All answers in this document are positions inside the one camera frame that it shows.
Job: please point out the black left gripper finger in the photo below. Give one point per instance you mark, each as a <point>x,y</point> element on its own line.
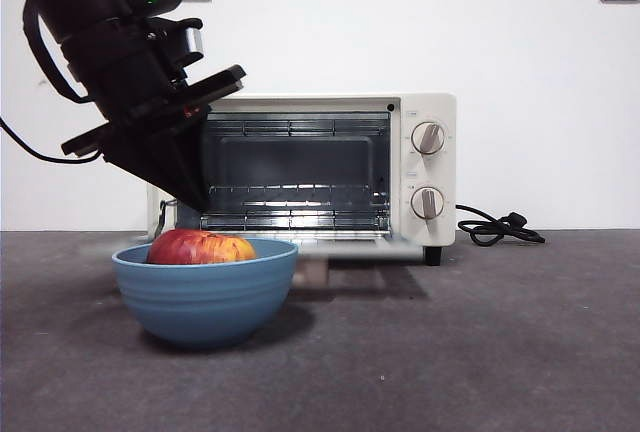
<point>150,162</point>
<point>192,162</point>

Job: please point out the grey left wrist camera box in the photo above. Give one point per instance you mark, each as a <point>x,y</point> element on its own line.
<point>192,39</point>

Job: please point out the cream oven knob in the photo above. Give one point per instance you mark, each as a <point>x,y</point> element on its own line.
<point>428,138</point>
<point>427,202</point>

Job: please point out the blue ribbed bowl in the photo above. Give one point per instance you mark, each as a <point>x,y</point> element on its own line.
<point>205,302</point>

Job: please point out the red yellow apple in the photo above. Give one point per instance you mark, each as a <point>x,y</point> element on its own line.
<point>200,248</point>

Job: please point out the cream toaster oven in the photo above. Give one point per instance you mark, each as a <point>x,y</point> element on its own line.
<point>430,102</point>

